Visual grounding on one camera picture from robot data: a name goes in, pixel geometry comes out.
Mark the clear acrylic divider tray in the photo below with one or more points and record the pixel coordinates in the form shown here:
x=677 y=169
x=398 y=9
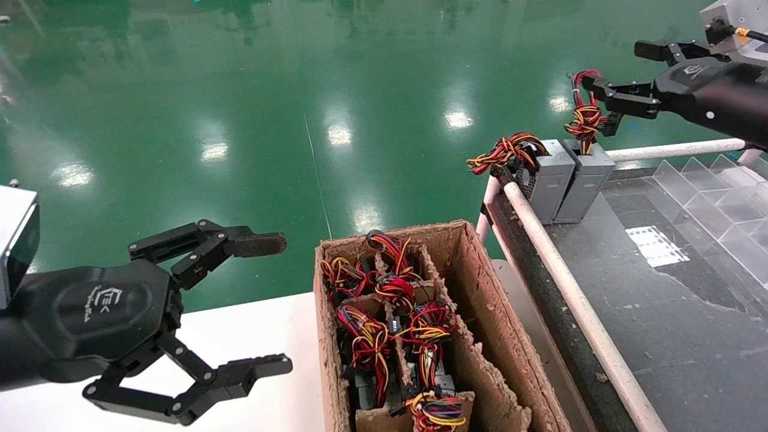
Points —
x=720 y=210

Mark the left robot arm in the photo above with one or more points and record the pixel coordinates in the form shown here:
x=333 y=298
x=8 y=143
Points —
x=12 y=354

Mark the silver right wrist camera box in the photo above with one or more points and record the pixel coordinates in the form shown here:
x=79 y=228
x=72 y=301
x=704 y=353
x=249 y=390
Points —
x=741 y=27

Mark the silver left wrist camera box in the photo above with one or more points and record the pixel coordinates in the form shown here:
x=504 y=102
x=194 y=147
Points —
x=15 y=240

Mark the long white pipe rail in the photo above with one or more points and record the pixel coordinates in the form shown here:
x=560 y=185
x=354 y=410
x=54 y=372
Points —
x=576 y=300
x=678 y=149

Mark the brown cardboard box with dividers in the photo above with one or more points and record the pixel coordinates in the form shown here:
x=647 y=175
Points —
x=489 y=324

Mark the short white pipe leg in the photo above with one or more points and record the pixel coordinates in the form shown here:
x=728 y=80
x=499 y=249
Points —
x=487 y=207

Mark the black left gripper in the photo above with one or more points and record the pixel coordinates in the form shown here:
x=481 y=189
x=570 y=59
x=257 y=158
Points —
x=90 y=312

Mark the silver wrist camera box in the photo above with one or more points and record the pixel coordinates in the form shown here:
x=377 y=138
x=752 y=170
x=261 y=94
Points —
x=741 y=27
x=15 y=240

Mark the black pipe connector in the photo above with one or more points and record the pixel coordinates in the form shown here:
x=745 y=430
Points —
x=759 y=144
x=501 y=171

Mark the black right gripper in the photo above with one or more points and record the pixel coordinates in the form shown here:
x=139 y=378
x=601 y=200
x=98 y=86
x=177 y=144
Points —
x=720 y=96

